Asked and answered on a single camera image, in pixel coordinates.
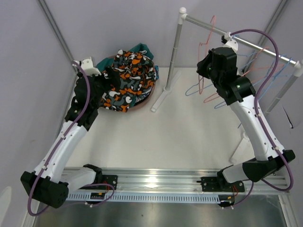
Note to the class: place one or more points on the dark green shorts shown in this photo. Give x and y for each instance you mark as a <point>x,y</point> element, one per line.
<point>108,61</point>

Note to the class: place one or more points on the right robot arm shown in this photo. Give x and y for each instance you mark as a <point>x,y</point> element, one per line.
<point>219,66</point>

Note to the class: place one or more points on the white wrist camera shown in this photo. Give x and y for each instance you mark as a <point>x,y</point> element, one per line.
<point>86,65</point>
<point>228,41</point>

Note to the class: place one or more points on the orange black camouflage shorts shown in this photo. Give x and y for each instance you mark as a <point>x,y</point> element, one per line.
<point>127,82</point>

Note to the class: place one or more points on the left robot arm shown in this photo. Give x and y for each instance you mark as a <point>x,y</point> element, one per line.
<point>45,183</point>

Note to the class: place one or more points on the grey frame profile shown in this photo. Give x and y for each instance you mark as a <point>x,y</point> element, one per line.
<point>55,28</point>

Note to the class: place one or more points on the slotted cable duct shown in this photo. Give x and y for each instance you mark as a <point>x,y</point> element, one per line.
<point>144,197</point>

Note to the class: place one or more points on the pink wire hanger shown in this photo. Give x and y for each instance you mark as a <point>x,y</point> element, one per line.
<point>245,73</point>
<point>206,45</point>

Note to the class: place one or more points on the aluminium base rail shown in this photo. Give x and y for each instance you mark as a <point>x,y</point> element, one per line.
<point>154,180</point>

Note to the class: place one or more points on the blue wire hanger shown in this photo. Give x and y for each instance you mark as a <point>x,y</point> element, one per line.
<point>277,73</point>
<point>251,58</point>
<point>196,88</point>

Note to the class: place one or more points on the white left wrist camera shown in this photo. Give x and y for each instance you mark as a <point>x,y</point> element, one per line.
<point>86,65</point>

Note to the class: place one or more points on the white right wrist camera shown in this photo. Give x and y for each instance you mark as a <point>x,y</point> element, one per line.
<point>228,41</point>

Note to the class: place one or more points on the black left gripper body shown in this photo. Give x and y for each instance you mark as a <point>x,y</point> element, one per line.
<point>103,84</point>

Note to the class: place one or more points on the pink plastic basket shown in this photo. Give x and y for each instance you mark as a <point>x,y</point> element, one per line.
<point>144,99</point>

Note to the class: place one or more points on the white metal clothes rack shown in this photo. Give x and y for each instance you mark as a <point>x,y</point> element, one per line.
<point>183,16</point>

